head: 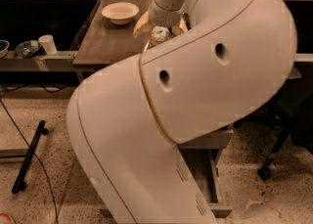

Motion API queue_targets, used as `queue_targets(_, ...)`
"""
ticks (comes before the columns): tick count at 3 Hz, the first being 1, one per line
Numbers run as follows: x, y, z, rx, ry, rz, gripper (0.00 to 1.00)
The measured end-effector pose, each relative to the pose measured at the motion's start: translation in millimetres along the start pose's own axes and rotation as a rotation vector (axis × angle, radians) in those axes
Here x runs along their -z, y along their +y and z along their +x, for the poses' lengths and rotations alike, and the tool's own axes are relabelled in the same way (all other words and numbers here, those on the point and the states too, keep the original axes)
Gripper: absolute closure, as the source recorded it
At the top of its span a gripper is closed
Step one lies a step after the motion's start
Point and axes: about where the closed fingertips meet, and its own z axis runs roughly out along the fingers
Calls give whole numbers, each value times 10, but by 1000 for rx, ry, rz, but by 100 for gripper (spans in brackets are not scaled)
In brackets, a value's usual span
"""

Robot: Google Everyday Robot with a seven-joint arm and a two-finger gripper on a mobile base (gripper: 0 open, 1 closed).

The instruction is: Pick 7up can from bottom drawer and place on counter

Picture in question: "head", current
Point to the white paper bowl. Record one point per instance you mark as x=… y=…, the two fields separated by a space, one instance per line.
x=120 y=13

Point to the blue patterned bowl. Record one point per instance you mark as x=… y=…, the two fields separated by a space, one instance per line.
x=28 y=49

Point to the white paper cup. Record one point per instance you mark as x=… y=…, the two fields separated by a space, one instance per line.
x=48 y=44

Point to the crumpled blue chip bag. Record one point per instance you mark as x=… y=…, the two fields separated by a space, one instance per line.
x=186 y=20

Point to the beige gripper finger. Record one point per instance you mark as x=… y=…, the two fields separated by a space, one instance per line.
x=179 y=28
x=143 y=25

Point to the black office chair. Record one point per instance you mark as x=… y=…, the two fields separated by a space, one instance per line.
x=291 y=112

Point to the grey drawer cabinet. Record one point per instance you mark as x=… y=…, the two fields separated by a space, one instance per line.
x=107 y=45

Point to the grey side shelf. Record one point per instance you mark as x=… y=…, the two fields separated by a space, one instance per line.
x=60 y=62

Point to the black bar on floor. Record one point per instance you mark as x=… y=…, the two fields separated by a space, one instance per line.
x=19 y=184

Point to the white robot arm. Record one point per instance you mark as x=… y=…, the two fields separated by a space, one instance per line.
x=276 y=38

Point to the bottom grey drawer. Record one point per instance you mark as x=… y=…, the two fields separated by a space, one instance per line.
x=212 y=182

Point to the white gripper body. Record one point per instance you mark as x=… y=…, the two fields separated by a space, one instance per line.
x=165 y=16

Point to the blue bowl at edge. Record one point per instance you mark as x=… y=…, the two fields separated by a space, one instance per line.
x=4 y=48

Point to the green white 7up can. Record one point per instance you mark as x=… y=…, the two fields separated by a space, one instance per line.
x=159 y=35

